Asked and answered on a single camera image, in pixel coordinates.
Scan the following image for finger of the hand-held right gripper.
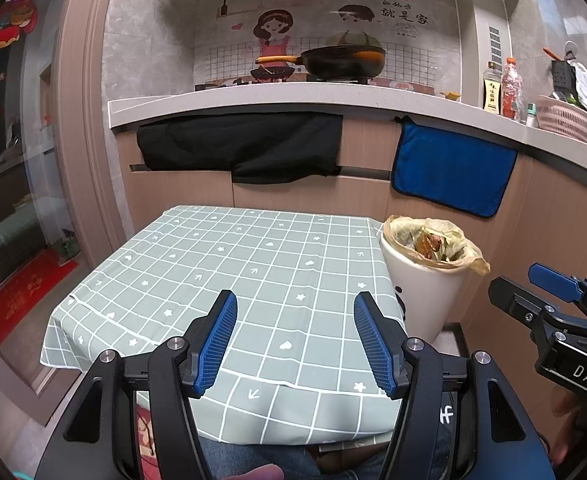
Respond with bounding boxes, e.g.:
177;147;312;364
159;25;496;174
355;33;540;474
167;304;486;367
528;263;587;322
488;277;581;346

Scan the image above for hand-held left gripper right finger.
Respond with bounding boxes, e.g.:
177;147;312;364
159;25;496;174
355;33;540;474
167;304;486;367
353;291;557;480

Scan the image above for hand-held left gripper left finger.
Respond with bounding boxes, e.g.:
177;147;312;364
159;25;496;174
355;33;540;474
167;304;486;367
33;290;239;480

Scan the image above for white waste bin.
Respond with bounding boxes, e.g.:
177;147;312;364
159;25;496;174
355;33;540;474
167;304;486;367
378;220;467;346

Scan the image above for person's right hand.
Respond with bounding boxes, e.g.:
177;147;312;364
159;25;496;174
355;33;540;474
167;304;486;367
548;389;587;467

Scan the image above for person's left hand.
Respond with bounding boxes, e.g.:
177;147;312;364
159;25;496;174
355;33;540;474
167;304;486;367
240;464;287;480

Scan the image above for green grid tablecloth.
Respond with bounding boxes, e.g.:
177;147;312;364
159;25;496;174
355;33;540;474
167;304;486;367
40;205;409;447

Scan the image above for person's jeans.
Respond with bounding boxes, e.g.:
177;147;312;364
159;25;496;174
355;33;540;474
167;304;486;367
198;432;454;480

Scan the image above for wooden kitchen cabinet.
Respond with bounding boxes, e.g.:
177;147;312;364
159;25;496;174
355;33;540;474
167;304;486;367
116;110;587;351

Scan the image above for blue towel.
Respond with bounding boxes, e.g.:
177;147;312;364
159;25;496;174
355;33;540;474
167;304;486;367
391;116;518;220

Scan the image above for pink plastic basket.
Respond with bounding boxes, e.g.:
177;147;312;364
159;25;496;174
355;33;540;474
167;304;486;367
537;94;587;143

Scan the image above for orange drink bottle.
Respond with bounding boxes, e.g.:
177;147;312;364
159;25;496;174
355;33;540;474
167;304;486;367
502;57;523;121

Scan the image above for dark sauce bottle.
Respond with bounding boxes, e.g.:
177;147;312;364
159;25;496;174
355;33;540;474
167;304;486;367
482;61;504;111

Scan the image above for black cloth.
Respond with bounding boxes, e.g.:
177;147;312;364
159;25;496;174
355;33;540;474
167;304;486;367
136;112;344;185

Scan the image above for red floor mat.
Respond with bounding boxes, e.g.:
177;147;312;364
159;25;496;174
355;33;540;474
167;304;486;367
0;249;80;333

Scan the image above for black utensil holder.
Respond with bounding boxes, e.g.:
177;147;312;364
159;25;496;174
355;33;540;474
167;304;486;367
551;60;577;98

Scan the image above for green sofa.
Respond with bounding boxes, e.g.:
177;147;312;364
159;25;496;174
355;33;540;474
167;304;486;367
0;199;69;281

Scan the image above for white vent grille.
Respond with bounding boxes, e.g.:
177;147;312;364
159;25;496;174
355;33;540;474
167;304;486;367
488;25;503;63

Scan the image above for grey kitchen countertop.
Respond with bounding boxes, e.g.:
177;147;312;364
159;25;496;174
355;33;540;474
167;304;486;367
108;82;587;186

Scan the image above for gas stove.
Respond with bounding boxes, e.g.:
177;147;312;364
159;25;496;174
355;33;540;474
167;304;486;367
194;75;374;92

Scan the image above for glass sliding door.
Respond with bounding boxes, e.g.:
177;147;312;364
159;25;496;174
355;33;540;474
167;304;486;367
0;0;104;361

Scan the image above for black wok with orange handle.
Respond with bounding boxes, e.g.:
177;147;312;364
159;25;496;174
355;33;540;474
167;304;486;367
254;45;387;81

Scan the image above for cartoon wall sticker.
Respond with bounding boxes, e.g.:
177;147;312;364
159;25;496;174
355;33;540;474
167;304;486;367
193;0;461;96

